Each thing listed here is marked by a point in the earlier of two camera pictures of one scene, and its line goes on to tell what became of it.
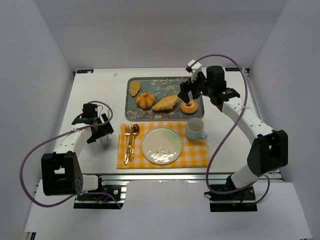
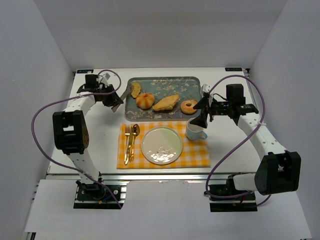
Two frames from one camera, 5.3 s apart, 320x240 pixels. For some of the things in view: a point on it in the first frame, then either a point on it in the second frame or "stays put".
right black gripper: [187, 87] -> [208, 109]
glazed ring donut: [189, 110] stays put
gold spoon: [135, 131] stays put
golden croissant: [166, 103] stays put
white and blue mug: [194, 127] stays put
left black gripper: [100, 130] -> [111, 97]
